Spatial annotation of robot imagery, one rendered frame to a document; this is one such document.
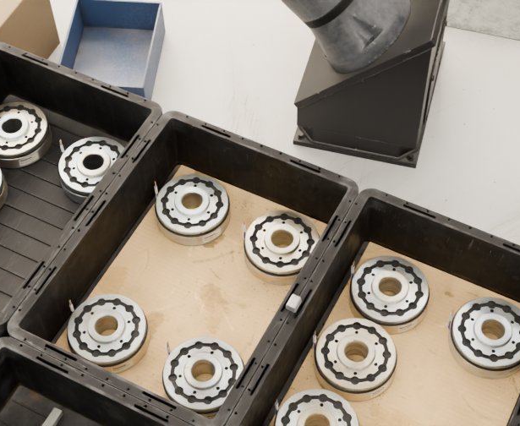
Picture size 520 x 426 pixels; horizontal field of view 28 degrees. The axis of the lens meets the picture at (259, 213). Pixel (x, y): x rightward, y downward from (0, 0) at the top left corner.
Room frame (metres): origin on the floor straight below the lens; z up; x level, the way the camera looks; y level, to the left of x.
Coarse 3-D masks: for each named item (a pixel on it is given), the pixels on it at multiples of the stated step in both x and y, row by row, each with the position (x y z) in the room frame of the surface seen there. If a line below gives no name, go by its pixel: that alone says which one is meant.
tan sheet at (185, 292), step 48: (240, 192) 0.90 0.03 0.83; (144, 240) 0.82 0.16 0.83; (240, 240) 0.82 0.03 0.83; (96, 288) 0.75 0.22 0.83; (144, 288) 0.75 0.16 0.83; (192, 288) 0.74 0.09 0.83; (240, 288) 0.74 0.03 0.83; (288, 288) 0.74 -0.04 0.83; (192, 336) 0.67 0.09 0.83; (240, 336) 0.67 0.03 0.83; (144, 384) 0.60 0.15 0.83
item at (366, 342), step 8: (352, 336) 0.64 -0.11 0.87; (360, 336) 0.64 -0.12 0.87; (344, 344) 0.63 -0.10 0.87; (368, 344) 0.63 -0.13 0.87; (344, 352) 0.62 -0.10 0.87; (368, 352) 0.62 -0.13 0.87; (344, 360) 0.61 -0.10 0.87; (368, 360) 0.61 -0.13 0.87; (352, 368) 0.60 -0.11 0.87; (360, 368) 0.60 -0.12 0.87
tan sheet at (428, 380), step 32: (448, 288) 0.73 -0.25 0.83; (480, 288) 0.73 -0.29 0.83; (448, 320) 0.68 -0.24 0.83; (416, 352) 0.64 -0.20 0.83; (448, 352) 0.63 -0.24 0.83; (320, 384) 0.60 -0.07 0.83; (416, 384) 0.59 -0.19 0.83; (448, 384) 0.59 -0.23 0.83; (480, 384) 0.59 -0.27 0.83; (512, 384) 0.59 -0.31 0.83; (384, 416) 0.55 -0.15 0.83; (416, 416) 0.55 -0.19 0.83; (448, 416) 0.55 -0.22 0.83; (480, 416) 0.54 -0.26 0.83
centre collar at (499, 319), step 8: (480, 320) 0.66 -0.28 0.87; (488, 320) 0.66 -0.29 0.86; (496, 320) 0.66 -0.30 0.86; (504, 320) 0.66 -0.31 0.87; (480, 328) 0.65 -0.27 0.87; (504, 328) 0.65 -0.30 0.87; (480, 336) 0.64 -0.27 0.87; (504, 336) 0.63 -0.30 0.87; (488, 344) 0.62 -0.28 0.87; (496, 344) 0.62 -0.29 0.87; (504, 344) 0.62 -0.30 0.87
